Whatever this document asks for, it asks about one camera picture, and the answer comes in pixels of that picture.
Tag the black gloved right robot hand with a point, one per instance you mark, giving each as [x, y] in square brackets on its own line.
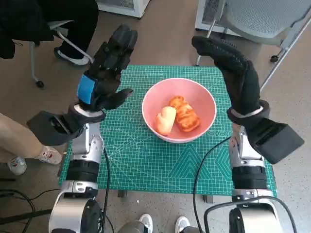
[243, 85]

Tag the black left robot hand blue tape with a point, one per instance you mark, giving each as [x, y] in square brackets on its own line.
[107, 80]

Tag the pink bowl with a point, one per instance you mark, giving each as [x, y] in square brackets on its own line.
[158, 97]

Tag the braided rectangular toy bread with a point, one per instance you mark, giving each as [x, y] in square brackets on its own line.
[188, 116]

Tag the round toy bread bun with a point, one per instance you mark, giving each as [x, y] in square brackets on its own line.
[166, 120]

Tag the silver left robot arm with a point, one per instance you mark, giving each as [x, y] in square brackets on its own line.
[82, 174]

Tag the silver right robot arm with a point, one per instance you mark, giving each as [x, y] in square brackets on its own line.
[247, 177]

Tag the grey mesh office chair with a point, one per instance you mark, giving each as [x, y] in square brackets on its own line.
[255, 17]

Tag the white cabinet with glass front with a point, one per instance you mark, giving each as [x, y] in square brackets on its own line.
[119, 6]

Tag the white cabinet with perforated side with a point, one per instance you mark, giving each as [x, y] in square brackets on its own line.
[209, 14]

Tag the green cutting mat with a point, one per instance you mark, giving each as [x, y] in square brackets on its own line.
[145, 165]

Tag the person in black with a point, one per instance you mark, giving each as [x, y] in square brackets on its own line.
[29, 17]

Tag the person in beige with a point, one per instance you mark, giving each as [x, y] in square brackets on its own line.
[17, 138]

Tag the white shoe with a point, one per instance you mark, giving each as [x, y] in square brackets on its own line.
[145, 222]
[182, 223]

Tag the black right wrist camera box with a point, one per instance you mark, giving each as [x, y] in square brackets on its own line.
[277, 140]

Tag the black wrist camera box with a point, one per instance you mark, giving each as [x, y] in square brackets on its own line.
[48, 128]
[277, 140]

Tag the grey metal frame chair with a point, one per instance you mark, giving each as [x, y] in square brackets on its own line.
[59, 25]

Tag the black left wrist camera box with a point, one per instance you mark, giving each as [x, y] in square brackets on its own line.
[48, 128]

